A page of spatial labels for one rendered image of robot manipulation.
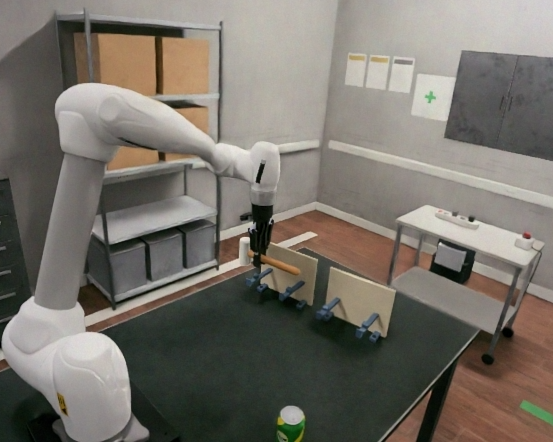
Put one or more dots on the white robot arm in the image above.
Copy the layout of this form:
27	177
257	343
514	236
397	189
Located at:
87	383

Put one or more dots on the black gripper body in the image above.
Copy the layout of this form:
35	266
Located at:
261	214

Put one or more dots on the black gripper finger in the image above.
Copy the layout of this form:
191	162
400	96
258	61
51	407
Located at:
255	243
266	236

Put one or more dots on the green drink can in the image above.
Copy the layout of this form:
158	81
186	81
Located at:
290	425

